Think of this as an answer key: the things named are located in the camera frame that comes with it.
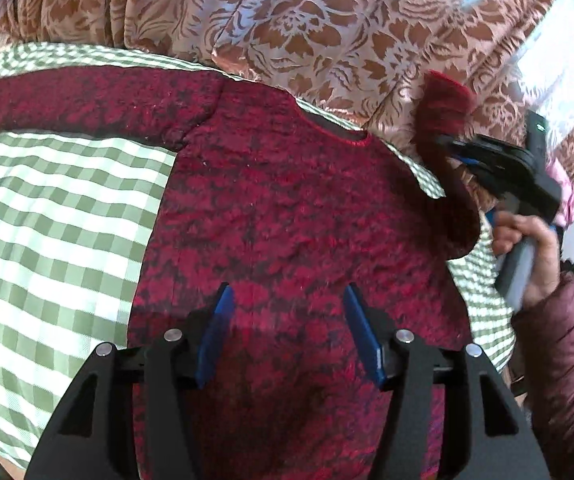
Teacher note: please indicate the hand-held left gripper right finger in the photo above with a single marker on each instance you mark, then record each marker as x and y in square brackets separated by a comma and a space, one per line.
[362, 335]

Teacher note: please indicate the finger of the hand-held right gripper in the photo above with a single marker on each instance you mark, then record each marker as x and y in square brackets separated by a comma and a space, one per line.
[487, 157]

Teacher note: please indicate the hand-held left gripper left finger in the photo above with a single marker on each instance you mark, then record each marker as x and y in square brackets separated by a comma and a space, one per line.
[215, 332]

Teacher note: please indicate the red patterned sweater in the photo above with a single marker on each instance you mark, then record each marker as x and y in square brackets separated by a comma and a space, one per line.
[292, 200]

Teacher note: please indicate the person's right forearm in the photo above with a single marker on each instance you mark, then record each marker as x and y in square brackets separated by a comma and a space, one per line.
[567, 370]

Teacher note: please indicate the person's right hand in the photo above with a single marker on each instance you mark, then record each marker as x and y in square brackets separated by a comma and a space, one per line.
[542, 265]

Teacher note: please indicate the pink cloth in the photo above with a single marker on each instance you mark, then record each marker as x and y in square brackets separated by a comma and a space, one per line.
[564, 190]

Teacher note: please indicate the green checked bed sheet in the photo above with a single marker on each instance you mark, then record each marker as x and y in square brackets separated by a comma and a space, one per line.
[42, 210]

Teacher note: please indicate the brown floral blanket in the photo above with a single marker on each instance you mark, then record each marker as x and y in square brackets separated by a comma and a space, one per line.
[317, 20]

